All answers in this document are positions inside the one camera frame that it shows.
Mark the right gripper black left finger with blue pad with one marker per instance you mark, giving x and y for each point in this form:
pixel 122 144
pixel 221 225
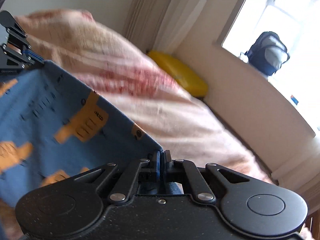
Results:
pixel 140 178

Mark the small blue box on sill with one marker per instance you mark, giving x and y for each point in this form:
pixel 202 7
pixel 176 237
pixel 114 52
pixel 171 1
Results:
pixel 295 101

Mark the navy grey backpack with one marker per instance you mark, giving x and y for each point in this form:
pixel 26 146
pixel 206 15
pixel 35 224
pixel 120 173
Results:
pixel 267 54

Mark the blue pants orange print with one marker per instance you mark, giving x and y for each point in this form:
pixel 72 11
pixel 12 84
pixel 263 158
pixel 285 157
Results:
pixel 52 123

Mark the pink floral bed cover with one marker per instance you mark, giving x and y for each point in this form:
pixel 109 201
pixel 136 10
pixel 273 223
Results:
pixel 248 205

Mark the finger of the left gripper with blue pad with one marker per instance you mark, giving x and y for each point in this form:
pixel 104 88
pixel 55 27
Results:
pixel 33 58

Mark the beige left curtain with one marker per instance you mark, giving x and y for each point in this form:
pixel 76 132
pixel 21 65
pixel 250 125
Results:
pixel 161 25

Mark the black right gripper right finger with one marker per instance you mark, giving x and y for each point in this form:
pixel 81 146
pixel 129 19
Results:
pixel 188 175

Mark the yellow pillow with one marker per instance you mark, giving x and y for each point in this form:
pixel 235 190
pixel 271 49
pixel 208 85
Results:
pixel 181 73

